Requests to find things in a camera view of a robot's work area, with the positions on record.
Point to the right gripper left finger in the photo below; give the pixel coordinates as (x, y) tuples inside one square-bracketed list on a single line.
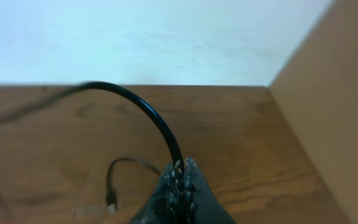
[(164, 205)]

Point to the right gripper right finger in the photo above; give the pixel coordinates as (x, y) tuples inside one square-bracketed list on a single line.
[(206, 206)]

